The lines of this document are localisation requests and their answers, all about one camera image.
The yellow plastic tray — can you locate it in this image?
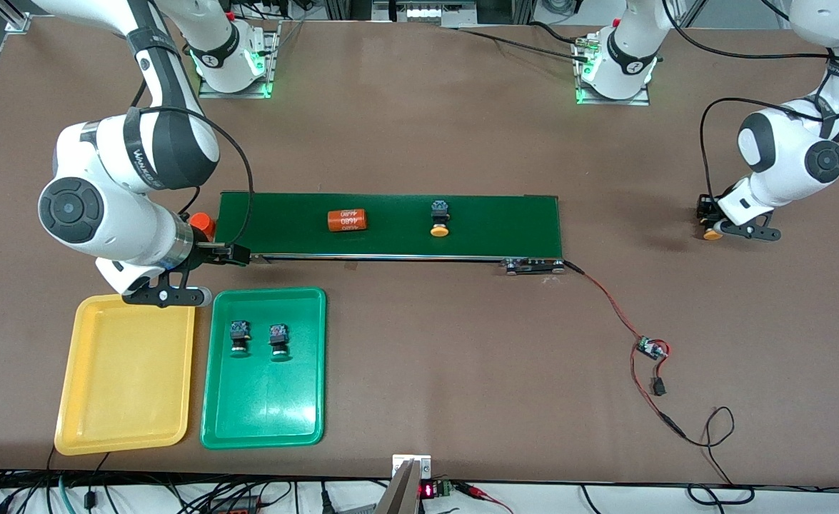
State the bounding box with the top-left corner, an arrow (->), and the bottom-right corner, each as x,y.
54,288 -> 197,456

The aluminium corner bracket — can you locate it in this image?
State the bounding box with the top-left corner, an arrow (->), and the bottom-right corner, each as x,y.
0,0 -> 32,34

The red and black wire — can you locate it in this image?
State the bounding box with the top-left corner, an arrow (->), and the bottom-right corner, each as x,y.
564,261 -> 688,440

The black table cable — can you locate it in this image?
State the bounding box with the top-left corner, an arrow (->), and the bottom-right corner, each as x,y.
455,20 -> 591,61

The looped black cable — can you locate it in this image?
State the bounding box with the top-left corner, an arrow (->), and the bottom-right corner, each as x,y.
680,405 -> 757,506

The green mushroom push button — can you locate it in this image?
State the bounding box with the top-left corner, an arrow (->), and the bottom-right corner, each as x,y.
228,321 -> 251,359
268,323 -> 291,363

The silver box with lights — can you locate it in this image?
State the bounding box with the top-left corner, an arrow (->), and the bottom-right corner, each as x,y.
373,0 -> 478,28

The silver camera mount bracket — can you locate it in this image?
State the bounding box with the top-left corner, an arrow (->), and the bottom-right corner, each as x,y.
375,454 -> 433,514

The green plastic tray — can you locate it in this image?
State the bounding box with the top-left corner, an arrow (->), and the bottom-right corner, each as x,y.
199,287 -> 328,450

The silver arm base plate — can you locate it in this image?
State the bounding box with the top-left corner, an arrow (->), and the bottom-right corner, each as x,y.
575,36 -> 652,106
198,21 -> 281,99

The red test lead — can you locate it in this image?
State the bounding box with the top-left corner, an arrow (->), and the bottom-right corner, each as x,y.
455,482 -> 514,514

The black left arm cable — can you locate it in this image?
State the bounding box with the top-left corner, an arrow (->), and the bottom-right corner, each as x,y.
660,0 -> 839,208

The green conveyor belt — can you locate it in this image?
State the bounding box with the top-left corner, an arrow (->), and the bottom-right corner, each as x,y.
210,191 -> 566,276

